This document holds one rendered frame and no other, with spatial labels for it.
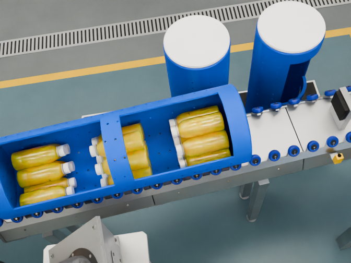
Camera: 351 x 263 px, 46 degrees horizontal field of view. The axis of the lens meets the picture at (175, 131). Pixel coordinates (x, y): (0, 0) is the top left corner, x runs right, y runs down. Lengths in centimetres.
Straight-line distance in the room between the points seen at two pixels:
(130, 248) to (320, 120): 90
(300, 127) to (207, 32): 55
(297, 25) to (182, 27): 48
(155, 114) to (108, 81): 147
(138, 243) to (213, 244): 120
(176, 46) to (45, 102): 149
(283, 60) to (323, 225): 112
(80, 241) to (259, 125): 87
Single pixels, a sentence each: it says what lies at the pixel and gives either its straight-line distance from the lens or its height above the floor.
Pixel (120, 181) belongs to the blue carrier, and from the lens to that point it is 138.
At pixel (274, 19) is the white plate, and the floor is 104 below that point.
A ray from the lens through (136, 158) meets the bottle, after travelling 142.
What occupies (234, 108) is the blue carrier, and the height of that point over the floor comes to 123.
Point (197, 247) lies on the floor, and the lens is 246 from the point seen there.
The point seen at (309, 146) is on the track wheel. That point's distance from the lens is 163.
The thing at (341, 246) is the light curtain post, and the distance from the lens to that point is 251.
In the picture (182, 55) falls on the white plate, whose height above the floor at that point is 104.
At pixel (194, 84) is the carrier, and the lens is 179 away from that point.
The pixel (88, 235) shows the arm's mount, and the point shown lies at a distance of 113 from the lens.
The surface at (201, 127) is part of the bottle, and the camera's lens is 141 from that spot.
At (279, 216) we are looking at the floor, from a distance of 253.
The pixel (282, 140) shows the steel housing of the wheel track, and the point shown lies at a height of 93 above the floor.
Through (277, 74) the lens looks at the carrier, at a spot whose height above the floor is 88.
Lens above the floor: 241
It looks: 63 degrees down
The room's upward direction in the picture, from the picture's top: 10 degrees counter-clockwise
